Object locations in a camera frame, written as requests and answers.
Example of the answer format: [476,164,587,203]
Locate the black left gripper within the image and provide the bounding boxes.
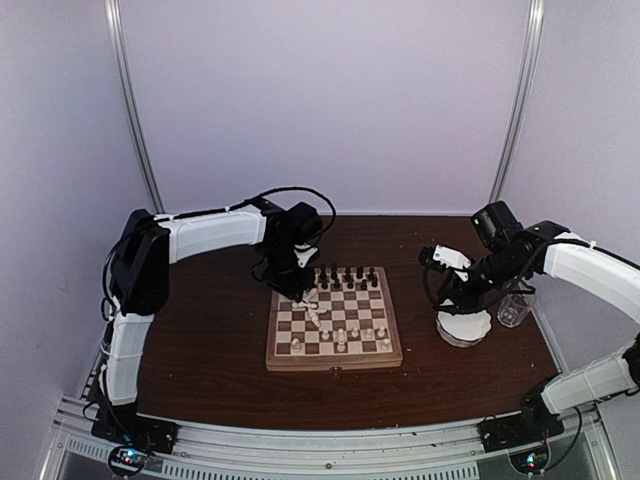
[262,242,316,302]

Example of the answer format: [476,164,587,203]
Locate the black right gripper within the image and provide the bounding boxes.
[433,247,527,314]

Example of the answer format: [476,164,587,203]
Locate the white knight chess piece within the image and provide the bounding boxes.
[290,338,303,354]

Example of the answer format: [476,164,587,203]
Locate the wooden chess board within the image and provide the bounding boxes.
[265,267,403,372]

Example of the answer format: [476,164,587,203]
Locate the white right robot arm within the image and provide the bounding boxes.
[420,213,639,442]

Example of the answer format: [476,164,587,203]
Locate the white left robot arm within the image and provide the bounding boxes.
[99,197,324,444]

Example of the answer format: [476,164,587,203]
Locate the black chess pieces rows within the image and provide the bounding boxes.
[315,267,384,292]

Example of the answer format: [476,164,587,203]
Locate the pile of white chess pieces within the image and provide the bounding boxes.
[292,288,328,329]

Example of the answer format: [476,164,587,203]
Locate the right round controller board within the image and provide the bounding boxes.
[509,447,550,476]

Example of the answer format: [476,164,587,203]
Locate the round controller board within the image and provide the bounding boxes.
[509,447,550,476]
[107,445,150,476]

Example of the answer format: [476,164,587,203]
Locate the left round controller board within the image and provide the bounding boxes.
[107,445,150,476]

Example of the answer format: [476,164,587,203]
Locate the clear drinking glass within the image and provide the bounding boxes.
[497,292,535,328]

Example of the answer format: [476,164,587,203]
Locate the white scalloped ceramic bowl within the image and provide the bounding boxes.
[436,310,491,348]

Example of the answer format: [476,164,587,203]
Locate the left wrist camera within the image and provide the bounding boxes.
[286,202,323,268]

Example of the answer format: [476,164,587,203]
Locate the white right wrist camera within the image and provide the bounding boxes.
[418,245,471,272]

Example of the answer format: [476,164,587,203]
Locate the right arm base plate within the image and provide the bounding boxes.
[477,414,565,453]

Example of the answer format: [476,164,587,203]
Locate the aluminium front rail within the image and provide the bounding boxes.
[35,396,622,479]

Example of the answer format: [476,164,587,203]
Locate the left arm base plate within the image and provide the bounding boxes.
[91,417,179,454]

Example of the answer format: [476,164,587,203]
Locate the right aluminium frame post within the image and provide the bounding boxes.
[489,0,546,202]

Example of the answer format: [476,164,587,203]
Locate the aluminium frame post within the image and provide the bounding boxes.
[489,0,546,202]
[104,0,165,213]

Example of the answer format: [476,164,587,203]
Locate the left aluminium frame post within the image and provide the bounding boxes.
[104,0,165,213]

